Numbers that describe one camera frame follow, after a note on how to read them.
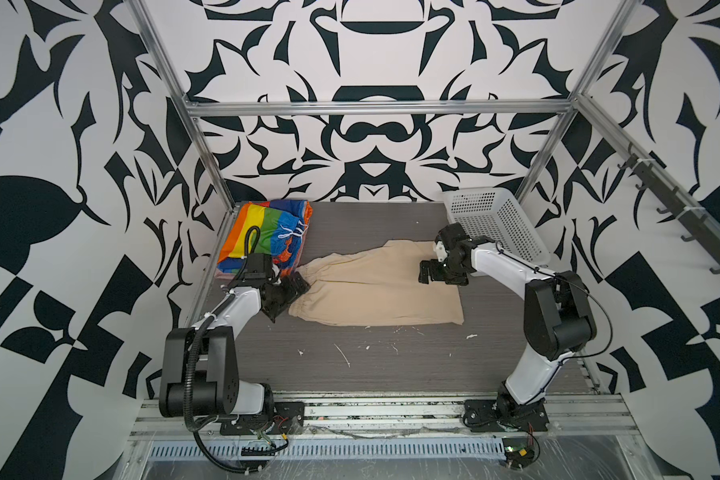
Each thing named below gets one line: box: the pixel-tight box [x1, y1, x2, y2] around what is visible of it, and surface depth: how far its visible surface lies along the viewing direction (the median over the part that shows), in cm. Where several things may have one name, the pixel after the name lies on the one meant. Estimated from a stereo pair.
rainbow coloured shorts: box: [217, 199, 313, 277], surface depth 104 cm
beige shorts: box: [288, 239, 464, 327], surface depth 94 cm
